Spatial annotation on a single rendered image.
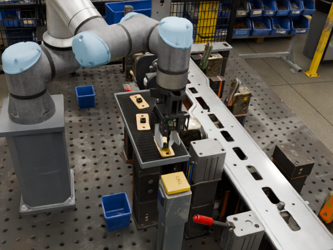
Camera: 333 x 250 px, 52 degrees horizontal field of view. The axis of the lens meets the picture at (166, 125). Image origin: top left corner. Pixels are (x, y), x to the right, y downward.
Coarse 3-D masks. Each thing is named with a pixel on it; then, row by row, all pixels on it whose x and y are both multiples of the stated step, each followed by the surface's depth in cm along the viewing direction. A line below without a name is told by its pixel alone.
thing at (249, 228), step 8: (232, 216) 92; (240, 216) 92; (248, 216) 92; (256, 216) 93; (240, 224) 90; (248, 224) 91; (256, 224) 91; (224, 232) 94; (232, 232) 89; (240, 232) 88; (248, 232) 88; (256, 232) 89; (224, 240) 95; (232, 240) 90; (240, 240) 89; (248, 240) 90; (256, 240) 91; (224, 248) 95; (232, 248) 91; (240, 248) 91; (248, 248) 92; (256, 248) 94
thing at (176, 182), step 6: (168, 174) 89; (174, 174) 89; (180, 174) 89; (162, 180) 88; (168, 180) 87; (174, 180) 88; (180, 180) 88; (186, 180) 88; (168, 186) 86; (174, 186) 86; (180, 186) 86; (186, 186) 86; (168, 192) 85; (174, 192) 85
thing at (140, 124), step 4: (136, 116) 109; (140, 116) 109; (144, 116) 109; (140, 120) 106; (144, 120) 106; (148, 120) 108; (140, 124) 106; (144, 124) 106; (148, 124) 106; (140, 128) 104; (144, 128) 104; (148, 128) 104
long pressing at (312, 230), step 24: (192, 72) 171; (192, 96) 152; (216, 96) 154; (240, 144) 127; (240, 168) 116; (264, 168) 117; (240, 192) 107; (288, 192) 109; (264, 216) 100; (312, 216) 101; (288, 240) 94; (312, 240) 95
